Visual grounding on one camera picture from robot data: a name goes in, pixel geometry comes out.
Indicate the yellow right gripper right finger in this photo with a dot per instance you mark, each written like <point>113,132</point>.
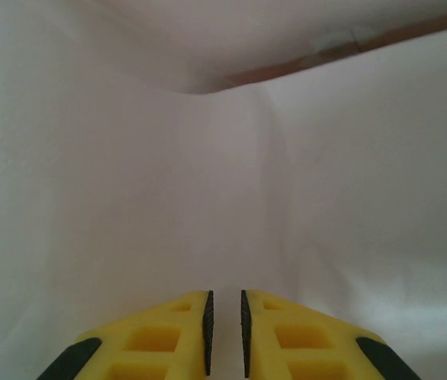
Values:
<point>306,348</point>

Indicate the stack of white napkins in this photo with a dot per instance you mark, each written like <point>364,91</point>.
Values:
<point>128,178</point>

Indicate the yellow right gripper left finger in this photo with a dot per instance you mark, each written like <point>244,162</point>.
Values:
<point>148,348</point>

